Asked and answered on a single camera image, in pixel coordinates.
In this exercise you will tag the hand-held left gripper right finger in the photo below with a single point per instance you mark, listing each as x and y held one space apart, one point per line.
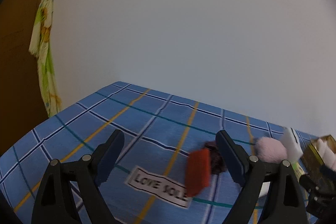
232 158

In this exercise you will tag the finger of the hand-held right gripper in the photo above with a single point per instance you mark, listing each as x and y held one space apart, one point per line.
329 171
319 201

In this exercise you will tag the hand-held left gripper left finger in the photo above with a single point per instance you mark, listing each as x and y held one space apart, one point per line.
110 161

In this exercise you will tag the white towel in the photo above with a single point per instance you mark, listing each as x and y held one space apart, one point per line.
328 153

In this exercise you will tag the gold tin box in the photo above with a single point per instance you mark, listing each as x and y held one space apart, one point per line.
312 161

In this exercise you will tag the orange brown sponge block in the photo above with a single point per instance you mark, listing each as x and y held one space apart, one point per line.
198 174

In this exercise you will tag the white foam block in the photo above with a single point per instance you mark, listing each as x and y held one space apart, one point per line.
290 145

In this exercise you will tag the dark purple scrunchie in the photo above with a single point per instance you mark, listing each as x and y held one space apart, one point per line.
216 165

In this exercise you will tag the pink fluffy puff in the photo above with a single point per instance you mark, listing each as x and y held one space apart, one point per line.
270 150

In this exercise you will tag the blue plaid bedsheet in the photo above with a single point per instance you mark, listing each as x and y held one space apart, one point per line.
78 129

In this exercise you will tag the white printed sheet label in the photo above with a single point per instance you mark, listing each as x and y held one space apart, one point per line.
173 199

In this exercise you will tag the green yellow hanging cloth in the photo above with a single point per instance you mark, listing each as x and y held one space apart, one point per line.
46 56

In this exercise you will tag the brown wooden door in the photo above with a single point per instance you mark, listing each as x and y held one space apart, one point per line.
15 56

